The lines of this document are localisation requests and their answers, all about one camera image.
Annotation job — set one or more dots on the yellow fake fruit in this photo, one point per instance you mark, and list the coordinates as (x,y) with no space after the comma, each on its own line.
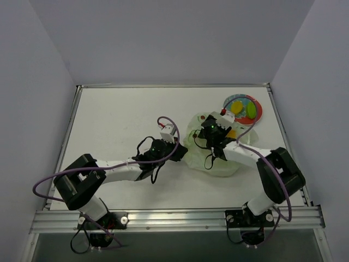
(237,107)

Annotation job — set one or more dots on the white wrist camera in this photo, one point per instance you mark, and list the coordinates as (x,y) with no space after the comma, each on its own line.
(168,133)
(226,119)

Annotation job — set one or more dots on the light green plastic bag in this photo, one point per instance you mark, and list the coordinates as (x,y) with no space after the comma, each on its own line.
(200,158)

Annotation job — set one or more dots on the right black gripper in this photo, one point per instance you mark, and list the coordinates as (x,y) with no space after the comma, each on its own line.
(209,123)

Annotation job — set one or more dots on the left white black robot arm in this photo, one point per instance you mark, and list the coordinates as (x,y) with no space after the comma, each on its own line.
(85,175)

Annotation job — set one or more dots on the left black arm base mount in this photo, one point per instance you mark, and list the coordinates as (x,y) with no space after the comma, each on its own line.
(111,221)

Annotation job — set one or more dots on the red teal floral plate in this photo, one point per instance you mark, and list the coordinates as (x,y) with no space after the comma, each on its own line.
(242,118)

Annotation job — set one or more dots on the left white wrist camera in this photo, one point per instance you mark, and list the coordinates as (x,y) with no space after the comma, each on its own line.
(168,133)

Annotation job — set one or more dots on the aluminium front rail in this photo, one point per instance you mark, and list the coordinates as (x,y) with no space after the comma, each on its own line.
(139,221)

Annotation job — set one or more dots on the orange fake fruit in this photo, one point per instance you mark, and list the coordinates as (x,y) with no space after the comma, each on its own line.
(232,134)

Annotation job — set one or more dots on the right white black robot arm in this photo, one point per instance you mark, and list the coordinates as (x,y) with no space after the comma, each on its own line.
(279,174)

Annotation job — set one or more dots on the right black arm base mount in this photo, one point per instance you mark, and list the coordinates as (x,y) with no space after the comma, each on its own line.
(239,218)

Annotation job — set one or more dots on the green fake fruit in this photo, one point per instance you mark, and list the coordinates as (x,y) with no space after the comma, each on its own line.
(251,111)

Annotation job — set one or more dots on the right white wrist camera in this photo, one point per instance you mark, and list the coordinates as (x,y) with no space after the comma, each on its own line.
(226,119)

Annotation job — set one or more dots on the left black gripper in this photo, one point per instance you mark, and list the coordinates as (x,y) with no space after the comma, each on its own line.
(178,152)

